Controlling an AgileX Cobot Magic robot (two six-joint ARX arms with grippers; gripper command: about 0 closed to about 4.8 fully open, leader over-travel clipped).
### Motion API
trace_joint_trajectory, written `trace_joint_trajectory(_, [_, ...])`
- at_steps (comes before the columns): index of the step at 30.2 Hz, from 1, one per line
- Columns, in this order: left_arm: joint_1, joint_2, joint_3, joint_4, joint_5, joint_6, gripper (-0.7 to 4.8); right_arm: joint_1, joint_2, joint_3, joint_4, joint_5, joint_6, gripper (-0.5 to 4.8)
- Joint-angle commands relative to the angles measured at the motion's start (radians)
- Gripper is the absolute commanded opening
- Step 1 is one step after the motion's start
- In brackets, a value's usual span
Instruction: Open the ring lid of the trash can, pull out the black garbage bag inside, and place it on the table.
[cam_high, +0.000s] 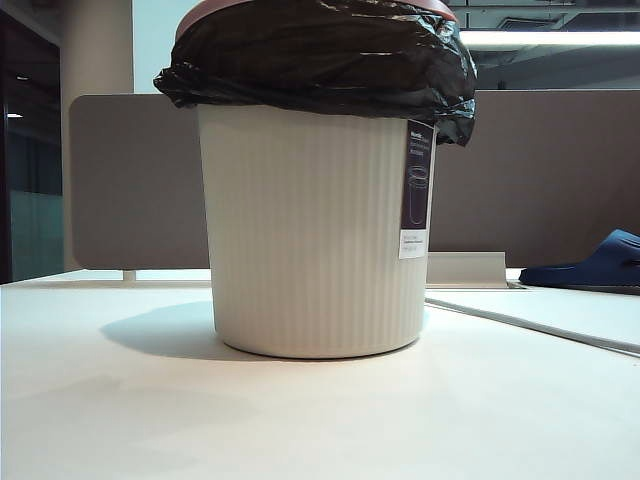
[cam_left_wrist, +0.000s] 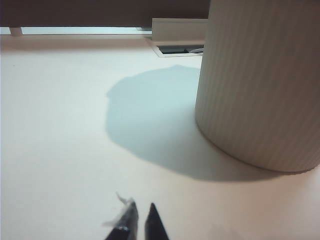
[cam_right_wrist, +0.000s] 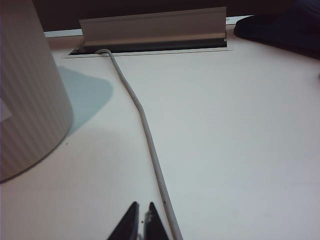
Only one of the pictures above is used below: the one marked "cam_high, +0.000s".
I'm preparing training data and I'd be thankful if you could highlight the black garbage bag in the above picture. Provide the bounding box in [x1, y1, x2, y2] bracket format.
[153, 0, 481, 148]

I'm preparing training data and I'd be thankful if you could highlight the pink ring lid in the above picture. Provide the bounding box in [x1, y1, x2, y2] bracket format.
[175, 0, 457, 42]

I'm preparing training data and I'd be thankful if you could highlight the white ribbed trash can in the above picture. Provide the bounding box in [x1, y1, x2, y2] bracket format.
[196, 102, 439, 360]

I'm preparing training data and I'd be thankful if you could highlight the dark product label sticker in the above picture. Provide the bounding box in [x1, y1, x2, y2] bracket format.
[398, 118, 435, 261]

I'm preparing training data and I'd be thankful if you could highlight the grey rounded divider panel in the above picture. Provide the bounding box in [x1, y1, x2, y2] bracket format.
[68, 94, 214, 271]

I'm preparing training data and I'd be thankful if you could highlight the brown desk divider panel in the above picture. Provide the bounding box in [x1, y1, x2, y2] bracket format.
[428, 89, 640, 254]

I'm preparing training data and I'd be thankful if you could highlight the white flat board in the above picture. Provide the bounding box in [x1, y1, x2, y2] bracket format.
[424, 289, 640, 359]

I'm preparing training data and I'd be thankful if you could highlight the navy blue slipper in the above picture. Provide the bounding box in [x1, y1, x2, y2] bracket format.
[518, 228, 640, 295]

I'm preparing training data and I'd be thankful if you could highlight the beige round column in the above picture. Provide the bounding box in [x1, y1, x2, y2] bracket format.
[58, 0, 135, 274]

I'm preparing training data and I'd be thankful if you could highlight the dark framed glass partition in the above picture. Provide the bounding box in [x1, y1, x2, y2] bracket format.
[0, 0, 64, 286]

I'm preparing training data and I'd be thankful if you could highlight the white ceiling light strip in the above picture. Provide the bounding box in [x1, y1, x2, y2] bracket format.
[457, 29, 640, 49]

